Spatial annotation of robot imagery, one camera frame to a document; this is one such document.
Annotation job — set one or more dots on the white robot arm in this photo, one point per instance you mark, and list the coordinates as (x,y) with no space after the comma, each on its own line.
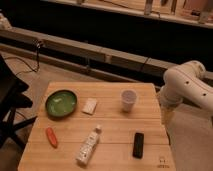
(184,82)

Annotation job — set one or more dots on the white rectangular sponge block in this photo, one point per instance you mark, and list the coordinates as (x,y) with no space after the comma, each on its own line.
(90,106)

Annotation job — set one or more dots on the white paper cup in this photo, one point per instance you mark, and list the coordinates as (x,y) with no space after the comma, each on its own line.
(128,99)

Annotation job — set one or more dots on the wooden folding table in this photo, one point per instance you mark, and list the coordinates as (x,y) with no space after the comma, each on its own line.
(116,127)

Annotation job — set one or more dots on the green round plate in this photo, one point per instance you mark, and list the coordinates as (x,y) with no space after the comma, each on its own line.
(61,103)

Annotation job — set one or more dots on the white plastic bottle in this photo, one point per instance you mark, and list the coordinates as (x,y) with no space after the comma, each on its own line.
(88,146)

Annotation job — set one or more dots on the black rectangular remote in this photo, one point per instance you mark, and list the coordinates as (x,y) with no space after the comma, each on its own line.
(138,145)

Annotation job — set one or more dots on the orange carrot toy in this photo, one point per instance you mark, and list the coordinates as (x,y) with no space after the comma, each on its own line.
(51,137)

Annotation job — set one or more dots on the black office chair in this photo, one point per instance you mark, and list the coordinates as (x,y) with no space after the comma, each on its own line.
(11,98)

